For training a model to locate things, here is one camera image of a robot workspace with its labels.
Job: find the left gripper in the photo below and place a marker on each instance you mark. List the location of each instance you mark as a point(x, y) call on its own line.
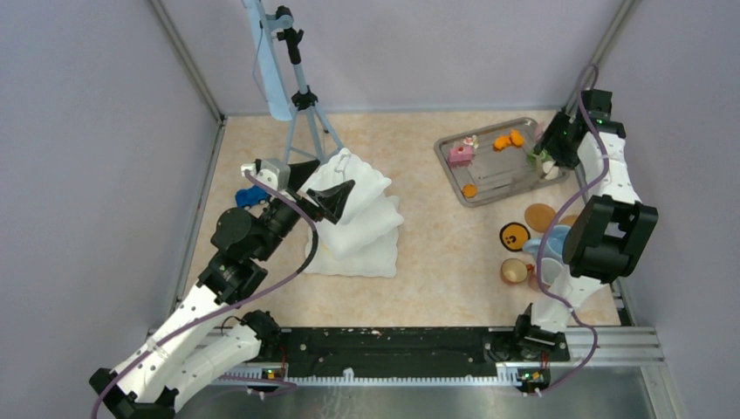
point(332, 200)

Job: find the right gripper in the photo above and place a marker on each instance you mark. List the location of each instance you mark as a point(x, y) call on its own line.
point(549, 142)

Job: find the pink handled tongs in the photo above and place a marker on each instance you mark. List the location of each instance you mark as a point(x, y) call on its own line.
point(539, 135)

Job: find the woven rattan coaster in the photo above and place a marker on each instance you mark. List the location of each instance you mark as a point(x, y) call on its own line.
point(568, 220)

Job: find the white round bun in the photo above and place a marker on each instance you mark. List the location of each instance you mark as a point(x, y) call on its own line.
point(549, 170)

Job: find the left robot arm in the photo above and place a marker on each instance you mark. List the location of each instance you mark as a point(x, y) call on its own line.
point(166, 371)

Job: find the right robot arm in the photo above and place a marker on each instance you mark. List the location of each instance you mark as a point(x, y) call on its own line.
point(609, 235)

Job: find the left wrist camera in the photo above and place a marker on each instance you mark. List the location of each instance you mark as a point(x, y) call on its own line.
point(271, 173)

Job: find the green swirl roll cake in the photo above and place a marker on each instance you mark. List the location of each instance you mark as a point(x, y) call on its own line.
point(533, 158)

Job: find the blue toy car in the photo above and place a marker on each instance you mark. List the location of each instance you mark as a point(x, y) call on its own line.
point(250, 197)

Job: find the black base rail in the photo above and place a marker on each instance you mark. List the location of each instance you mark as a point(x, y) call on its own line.
point(403, 352)

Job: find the pink square cake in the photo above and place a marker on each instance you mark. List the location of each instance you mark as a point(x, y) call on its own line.
point(460, 156)

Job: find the orange brown cup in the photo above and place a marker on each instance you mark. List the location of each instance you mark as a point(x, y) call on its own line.
point(514, 271)

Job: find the black orange face coaster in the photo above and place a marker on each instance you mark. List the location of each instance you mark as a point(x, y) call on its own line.
point(513, 236)

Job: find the steel serving tray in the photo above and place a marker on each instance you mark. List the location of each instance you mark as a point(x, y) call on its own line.
point(497, 175)

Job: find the light blue mug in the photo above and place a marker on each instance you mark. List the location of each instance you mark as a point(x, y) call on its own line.
point(554, 244)

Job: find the white tiered pillow stand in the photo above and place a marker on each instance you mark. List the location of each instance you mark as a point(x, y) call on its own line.
point(364, 242)

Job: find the round wooden coaster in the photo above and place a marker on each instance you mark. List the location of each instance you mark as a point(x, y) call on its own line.
point(539, 216)

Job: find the round orange cookie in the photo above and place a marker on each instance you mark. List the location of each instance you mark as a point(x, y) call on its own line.
point(469, 191)

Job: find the orange cookie pieces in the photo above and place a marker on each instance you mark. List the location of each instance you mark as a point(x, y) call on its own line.
point(513, 139)

